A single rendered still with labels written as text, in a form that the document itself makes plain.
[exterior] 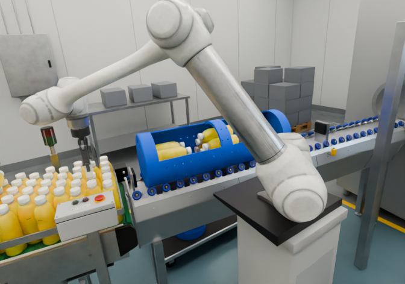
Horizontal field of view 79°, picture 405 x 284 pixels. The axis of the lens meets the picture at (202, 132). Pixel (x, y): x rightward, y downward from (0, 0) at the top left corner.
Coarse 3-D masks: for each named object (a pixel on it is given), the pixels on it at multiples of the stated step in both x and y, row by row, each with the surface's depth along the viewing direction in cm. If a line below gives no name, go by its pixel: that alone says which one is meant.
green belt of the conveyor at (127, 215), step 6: (120, 186) 143; (120, 192) 136; (126, 204) 126; (126, 210) 121; (126, 216) 116; (120, 222) 112; (126, 222) 112; (132, 222) 114; (60, 240) 103; (66, 240) 103; (30, 246) 101; (36, 246) 101; (42, 246) 101; (48, 246) 101; (24, 252) 98; (0, 258) 96; (6, 258) 96
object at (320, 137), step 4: (316, 124) 177; (320, 124) 174; (324, 124) 171; (328, 124) 171; (316, 128) 178; (320, 128) 175; (324, 128) 172; (328, 128) 172; (316, 132) 179; (320, 132) 176; (324, 132) 173; (328, 132) 173; (316, 136) 181; (320, 136) 178; (324, 136) 175; (316, 140) 182; (320, 140) 179; (324, 140) 176
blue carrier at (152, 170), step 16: (272, 112) 151; (176, 128) 139; (192, 128) 147; (208, 128) 153; (224, 128) 134; (288, 128) 146; (144, 144) 118; (192, 144) 153; (224, 144) 130; (240, 144) 134; (144, 160) 116; (176, 160) 120; (192, 160) 124; (208, 160) 128; (224, 160) 133; (240, 160) 140; (144, 176) 127; (160, 176) 120; (176, 176) 125
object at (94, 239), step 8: (96, 232) 96; (88, 240) 96; (96, 240) 97; (96, 248) 98; (96, 256) 99; (104, 256) 103; (96, 264) 99; (104, 264) 101; (96, 272) 101; (104, 272) 102; (104, 280) 103
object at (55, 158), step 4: (56, 152) 145; (52, 156) 142; (56, 156) 143; (52, 160) 142; (56, 160) 143; (52, 164) 143; (56, 164) 144; (60, 164) 147; (56, 168) 144; (88, 276) 171; (88, 280) 172
